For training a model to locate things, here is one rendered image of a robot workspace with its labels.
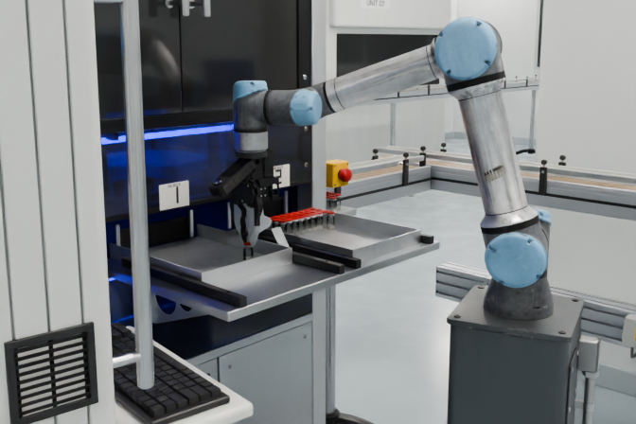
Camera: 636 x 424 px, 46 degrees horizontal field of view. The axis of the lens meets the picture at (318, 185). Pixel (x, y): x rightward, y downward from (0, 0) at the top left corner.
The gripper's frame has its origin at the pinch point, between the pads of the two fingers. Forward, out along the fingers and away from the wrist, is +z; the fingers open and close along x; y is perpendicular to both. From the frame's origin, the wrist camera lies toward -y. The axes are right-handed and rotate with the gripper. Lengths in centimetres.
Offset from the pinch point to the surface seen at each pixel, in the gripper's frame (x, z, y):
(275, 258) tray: -6.9, 3.7, 2.5
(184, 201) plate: 18.9, -6.8, -2.6
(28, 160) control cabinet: -36, -29, -67
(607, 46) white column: -6, -42, 179
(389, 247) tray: -18.3, 4.4, 29.0
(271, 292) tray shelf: -18.5, 5.9, -10.1
